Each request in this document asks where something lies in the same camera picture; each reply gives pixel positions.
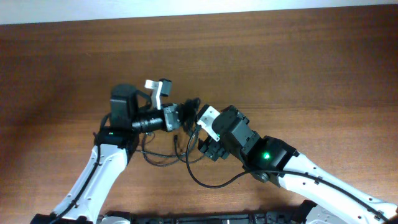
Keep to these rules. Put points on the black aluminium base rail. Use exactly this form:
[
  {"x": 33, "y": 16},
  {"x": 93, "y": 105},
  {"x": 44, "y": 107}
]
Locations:
[{"x": 244, "y": 218}]

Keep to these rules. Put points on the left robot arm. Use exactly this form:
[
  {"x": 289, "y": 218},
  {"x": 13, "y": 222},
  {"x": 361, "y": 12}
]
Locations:
[{"x": 132, "y": 113}]

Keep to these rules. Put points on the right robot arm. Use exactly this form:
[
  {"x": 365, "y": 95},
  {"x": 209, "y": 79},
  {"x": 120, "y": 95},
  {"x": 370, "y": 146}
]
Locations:
[{"x": 271, "y": 159}]

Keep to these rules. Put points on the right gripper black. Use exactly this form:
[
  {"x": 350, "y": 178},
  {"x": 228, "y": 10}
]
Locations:
[{"x": 212, "y": 147}]

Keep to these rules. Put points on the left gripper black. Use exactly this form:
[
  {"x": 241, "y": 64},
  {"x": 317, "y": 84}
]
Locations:
[{"x": 169, "y": 118}]

